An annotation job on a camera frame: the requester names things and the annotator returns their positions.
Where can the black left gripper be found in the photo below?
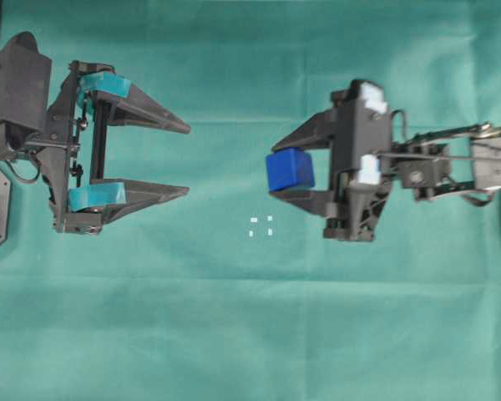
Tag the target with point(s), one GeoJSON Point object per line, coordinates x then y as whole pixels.
{"type": "Point", "coordinates": [94, 91]}

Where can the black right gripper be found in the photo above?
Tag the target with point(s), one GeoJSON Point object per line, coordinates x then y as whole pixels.
{"type": "Point", "coordinates": [357, 127]}

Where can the blue cube block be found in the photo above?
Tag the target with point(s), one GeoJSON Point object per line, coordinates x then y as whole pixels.
{"type": "Point", "coordinates": [289, 168]}

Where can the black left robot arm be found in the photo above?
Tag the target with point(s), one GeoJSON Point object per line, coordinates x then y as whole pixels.
{"type": "Point", "coordinates": [66, 140]}

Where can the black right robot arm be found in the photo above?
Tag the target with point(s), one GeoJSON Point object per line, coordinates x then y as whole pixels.
{"type": "Point", "coordinates": [463, 161]}

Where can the green table cloth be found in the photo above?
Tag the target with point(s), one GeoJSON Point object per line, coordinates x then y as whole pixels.
{"type": "Point", "coordinates": [177, 302]}

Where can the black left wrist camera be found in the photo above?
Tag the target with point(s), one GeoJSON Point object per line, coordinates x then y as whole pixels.
{"type": "Point", "coordinates": [24, 86]}

